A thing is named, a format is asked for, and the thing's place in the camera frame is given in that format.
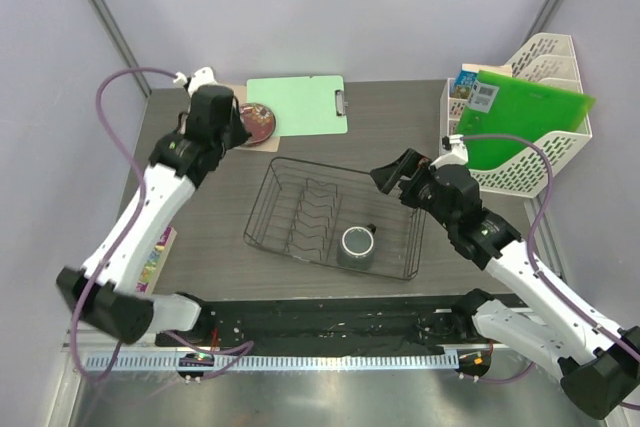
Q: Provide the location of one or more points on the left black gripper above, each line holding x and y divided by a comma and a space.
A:
241, 134

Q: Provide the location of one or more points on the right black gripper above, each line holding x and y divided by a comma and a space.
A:
408, 164

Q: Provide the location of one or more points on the red floral plate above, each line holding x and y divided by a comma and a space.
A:
257, 119

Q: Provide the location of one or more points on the black wire dish rack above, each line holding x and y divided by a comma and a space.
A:
303, 207

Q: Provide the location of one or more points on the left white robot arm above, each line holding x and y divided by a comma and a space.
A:
103, 291

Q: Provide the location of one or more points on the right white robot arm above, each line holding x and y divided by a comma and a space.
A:
595, 360

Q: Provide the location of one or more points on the beige folder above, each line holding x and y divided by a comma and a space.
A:
259, 120

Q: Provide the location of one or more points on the grey ceramic mug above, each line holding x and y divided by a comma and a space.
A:
356, 248

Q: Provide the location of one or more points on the green clipboard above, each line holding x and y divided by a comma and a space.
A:
303, 106

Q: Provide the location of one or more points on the blue booklet in organizer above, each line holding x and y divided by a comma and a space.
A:
463, 83

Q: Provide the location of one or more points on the green plastic folder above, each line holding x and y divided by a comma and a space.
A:
505, 105

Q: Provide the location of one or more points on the purple treehouse book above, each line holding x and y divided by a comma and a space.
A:
155, 262

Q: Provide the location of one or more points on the white file organizer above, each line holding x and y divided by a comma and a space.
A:
507, 164

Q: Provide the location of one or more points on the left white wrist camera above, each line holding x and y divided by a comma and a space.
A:
191, 83

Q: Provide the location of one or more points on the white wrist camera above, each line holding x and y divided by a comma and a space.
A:
455, 152
191, 83

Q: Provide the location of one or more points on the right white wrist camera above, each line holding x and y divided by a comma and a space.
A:
455, 152

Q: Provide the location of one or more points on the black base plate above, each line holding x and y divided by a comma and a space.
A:
338, 327

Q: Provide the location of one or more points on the white slotted cable duct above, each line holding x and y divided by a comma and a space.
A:
191, 362

